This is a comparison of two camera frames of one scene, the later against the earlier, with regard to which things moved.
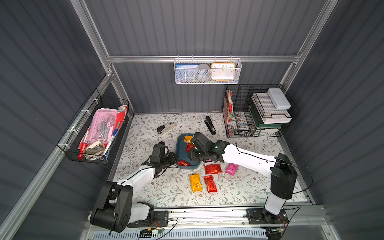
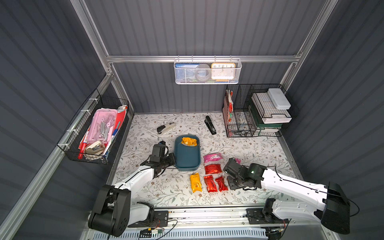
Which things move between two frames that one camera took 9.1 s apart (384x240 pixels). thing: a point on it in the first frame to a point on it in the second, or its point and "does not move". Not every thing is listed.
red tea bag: [210, 183] does not move
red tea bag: [183, 163] to [222, 186]
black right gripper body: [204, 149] to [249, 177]
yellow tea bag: [196, 183] does not move
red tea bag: [213, 169] does not move
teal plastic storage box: [182, 153] does not move
